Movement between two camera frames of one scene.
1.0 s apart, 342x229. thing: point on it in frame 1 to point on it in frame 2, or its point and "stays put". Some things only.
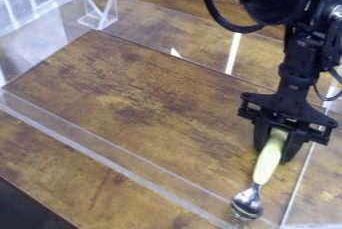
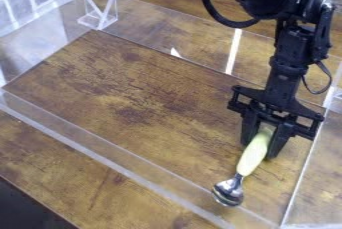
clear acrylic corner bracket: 95,18 stays put
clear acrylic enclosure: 122,82 stays put
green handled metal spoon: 247,203 to 229,190
